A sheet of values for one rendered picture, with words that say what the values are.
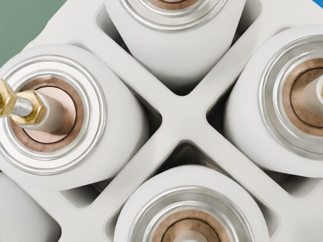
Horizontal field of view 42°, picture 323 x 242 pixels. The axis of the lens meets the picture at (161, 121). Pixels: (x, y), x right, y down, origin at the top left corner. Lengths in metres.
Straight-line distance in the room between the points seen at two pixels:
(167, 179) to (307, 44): 0.12
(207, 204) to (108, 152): 0.07
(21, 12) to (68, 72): 0.32
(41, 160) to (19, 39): 0.32
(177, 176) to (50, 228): 0.16
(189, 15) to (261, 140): 0.09
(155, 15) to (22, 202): 0.17
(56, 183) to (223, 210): 0.10
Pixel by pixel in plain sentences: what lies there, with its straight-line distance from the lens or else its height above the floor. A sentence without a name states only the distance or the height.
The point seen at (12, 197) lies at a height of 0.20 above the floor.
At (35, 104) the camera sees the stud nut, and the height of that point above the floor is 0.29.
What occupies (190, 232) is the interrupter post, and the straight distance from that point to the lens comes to 0.25.
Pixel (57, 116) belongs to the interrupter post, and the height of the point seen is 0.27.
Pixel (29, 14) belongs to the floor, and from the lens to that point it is 0.58.
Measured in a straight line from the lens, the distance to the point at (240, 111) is 0.27.
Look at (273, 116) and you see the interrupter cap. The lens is 0.26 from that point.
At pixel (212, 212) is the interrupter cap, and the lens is 0.26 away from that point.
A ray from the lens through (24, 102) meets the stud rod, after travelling 0.23.
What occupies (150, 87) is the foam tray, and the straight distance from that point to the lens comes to 0.33.
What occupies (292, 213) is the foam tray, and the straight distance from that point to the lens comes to 0.34.
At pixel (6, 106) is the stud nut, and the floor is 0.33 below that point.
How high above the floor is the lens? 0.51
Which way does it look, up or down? 83 degrees down
